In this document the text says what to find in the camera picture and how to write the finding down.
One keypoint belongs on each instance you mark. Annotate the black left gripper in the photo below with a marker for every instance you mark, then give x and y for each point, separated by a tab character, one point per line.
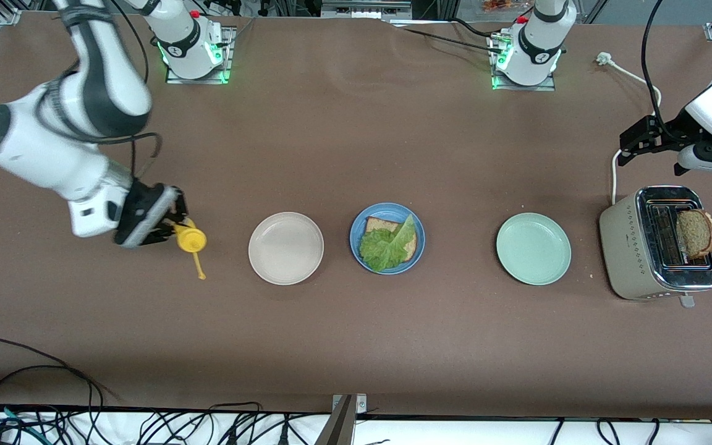
669	135

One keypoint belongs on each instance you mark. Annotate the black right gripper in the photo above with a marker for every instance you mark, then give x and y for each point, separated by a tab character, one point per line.
144	206

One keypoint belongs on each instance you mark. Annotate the yellow squeeze bottle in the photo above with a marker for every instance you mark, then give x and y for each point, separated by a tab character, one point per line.
192	240

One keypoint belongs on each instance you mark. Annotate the brown bread slice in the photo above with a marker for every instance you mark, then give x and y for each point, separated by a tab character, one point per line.
697	233
377	224

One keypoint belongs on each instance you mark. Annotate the green lettuce leaf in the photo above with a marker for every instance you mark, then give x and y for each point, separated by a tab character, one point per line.
384	247

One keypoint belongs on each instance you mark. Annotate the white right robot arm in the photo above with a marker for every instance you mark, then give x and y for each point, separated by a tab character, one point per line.
41	148

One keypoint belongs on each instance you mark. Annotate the beige round plate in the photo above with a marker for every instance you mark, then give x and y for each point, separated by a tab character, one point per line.
286	248

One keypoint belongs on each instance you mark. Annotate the green round plate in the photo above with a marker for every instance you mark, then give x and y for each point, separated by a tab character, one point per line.
533	248

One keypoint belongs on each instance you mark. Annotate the blue round plate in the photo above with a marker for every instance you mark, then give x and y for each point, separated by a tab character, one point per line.
356	238

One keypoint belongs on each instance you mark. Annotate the beige chrome toaster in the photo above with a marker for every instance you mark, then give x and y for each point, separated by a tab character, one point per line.
625	247

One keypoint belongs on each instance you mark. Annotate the orange object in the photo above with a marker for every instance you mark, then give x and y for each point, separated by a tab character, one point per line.
498	5

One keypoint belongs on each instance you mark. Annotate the grey metal box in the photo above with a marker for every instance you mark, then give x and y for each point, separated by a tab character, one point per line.
362	9

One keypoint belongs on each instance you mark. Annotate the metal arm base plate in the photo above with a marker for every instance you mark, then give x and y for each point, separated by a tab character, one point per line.
195	81
520	88

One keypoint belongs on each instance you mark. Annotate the silver table edge bracket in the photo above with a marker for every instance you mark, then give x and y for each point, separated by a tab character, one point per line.
362	402

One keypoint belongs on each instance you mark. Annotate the dark metal post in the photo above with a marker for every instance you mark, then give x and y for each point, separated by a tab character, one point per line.
339	426

